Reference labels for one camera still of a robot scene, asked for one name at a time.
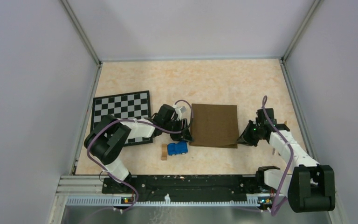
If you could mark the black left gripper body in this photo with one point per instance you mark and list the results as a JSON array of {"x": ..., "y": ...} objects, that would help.
[{"x": 174, "y": 125}]

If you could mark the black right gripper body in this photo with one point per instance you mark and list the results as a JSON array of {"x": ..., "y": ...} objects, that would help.
[{"x": 258, "y": 124}]

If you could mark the brown cloth napkin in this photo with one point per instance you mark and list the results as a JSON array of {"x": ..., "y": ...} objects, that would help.
[{"x": 215, "y": 126}]

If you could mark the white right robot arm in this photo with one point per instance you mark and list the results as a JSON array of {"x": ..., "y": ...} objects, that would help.
[{"x": 307, "y": 185}]

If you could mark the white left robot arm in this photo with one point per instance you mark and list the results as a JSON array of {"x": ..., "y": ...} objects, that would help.
[{"x": 106, "y": 141}]

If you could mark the blue toy car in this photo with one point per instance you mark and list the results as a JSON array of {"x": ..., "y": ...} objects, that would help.
[{"x": 177, "y": 148}]

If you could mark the small wooden block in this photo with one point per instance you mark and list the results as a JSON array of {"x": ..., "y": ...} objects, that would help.
[{"x": 164, "y": 152}]

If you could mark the black white checkerboard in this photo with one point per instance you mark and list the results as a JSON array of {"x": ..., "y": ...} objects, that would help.
[{"x": 135, "y": 105}]

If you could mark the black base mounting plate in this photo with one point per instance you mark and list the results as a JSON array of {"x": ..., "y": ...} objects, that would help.
[{"x": 189, "y": 188}]

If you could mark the aluminium frame rail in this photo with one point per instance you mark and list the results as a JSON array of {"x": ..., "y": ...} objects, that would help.
[{"x": 88, "y": 185}]

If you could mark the white cable duct strip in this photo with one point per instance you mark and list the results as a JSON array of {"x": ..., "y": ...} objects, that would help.
[{"x": 118, "y": 201}]

